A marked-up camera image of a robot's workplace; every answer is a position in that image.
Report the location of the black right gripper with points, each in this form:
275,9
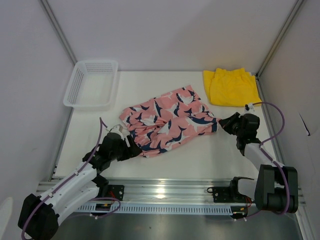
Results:
226,123

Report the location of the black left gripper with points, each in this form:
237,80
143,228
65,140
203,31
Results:
131,151

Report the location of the pink patterned shorts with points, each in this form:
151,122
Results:
168,121

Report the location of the yellow shorts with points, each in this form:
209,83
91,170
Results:
230,88

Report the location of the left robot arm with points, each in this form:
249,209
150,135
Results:
41,215

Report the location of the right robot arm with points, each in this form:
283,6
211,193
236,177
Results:
276,187

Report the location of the white tray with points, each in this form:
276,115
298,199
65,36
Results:
92,85

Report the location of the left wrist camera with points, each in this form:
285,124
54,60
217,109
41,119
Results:
116,129

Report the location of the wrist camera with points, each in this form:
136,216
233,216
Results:
116,129
249,107

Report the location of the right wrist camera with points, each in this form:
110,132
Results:
249,107

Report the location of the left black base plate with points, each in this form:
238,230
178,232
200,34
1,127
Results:
115,191

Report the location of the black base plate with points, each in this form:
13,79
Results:
225,194
115,191

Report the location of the right side table rail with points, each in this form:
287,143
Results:
272,123

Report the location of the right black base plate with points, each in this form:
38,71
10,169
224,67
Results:
225,194

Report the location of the aluminium mounting rail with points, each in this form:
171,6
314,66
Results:
168,191

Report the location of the slotted cable duct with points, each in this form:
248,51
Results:
170,209

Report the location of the right corner frame post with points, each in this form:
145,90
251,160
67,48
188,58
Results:
288,23

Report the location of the corner frame post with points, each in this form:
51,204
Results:
53,20
288,23

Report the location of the left corner frame post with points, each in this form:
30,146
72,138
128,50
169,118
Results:
53,20

